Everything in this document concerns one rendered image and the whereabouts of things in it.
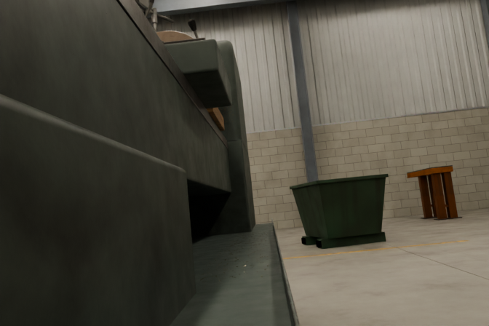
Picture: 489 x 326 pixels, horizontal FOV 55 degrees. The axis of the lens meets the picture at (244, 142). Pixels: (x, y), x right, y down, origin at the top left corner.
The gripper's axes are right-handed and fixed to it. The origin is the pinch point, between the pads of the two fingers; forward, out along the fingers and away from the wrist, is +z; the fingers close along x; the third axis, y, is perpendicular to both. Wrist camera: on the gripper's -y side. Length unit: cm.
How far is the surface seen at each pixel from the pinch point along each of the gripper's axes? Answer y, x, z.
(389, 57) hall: -1004, -319, -273
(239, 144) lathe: -18, 31, 50
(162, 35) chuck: 8.5, 19.8, 14.9
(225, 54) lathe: -15.8, 26.3, 17.2
